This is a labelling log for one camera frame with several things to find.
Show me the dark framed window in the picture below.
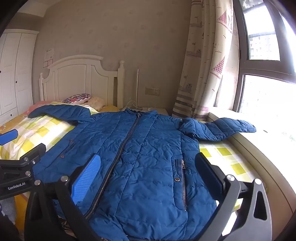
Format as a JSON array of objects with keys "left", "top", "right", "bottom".
[{"left": 232, "top": 0, "right": 296, "bottom": 149}]

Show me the beige plush pillow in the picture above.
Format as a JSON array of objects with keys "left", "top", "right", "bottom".
[{"left": 89, "top": 97, "right": 107, "bottom": 112}]

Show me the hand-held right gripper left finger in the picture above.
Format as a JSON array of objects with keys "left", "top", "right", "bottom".
[{"left": 24, "top": 153, "right": 102, "bottom": 241}]

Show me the beige window sill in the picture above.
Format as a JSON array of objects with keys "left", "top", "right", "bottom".
[{"left": 208, "top": 111, "right": 296, "bottom": 209}]

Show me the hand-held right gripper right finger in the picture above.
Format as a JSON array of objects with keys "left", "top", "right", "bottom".
[{"left": 194, "top": 152, "right": 273, "bottom": 241}]

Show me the white wooden headboard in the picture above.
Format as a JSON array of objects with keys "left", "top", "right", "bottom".
[{"left": 39, "top": 55, "right": 125, "bottom": 109}]

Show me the colourful patterned pillow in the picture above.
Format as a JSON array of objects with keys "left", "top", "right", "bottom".
[{"left": 62, "top": 93, "right": 92, "bottom": 104}]

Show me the printed beige curtain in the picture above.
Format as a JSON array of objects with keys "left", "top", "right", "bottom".
[{"left": 171, "top": 0, "right": 241, "bottom": 121}]

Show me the white cable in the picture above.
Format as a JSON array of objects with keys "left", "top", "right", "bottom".
[{"left": 126, "top": 100, "right": 144, "bottom": 110}]

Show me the yellow checked bed sheet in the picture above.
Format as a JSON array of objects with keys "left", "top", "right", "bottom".
[{"left": 0, "top": 102, "right": 270, "bottom": 234}]

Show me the white wardrobe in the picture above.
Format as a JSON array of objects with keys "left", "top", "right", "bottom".
[{"left": 0, "top": 30, "right": 40, "bottom": 126}]

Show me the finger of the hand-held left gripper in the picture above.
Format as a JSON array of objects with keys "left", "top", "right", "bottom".
[
  {"left": 0, "top": 143, "right": 47, "bottom": 173},
  {"left": 0, "top": 130, "right": 18, "bottom": 146}
]

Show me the blue quilted jacket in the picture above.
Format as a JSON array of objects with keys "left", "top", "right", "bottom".
[{"left": 27, "top": 104, "right": 257, "bottom": 241}]

